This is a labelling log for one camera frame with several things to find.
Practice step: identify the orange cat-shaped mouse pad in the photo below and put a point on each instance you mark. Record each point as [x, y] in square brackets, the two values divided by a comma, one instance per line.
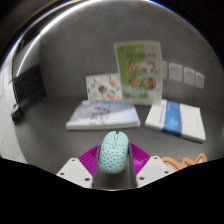
[186, 163]

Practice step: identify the small colourful printed card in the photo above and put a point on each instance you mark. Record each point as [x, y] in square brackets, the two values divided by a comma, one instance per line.
[103, 87]

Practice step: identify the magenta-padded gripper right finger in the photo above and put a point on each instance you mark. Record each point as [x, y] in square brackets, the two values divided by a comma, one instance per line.
[139, 158]

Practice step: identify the row of white wall sockets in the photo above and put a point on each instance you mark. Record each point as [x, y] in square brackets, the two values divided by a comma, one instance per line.
[183, 74]

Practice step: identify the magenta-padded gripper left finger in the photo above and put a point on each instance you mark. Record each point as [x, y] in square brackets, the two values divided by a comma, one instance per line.
[87, 160]

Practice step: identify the black monitor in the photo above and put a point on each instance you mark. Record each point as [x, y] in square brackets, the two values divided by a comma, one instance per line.
[28, 85]

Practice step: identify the grey-white flat book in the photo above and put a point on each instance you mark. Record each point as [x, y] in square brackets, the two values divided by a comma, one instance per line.
[103, 115]

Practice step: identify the white book with blue band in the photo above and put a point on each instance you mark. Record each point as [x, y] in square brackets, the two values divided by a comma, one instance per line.
[175, 121]

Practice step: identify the mint green perforated computer mouse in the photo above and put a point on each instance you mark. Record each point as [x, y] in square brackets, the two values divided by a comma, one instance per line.
[113, 153]

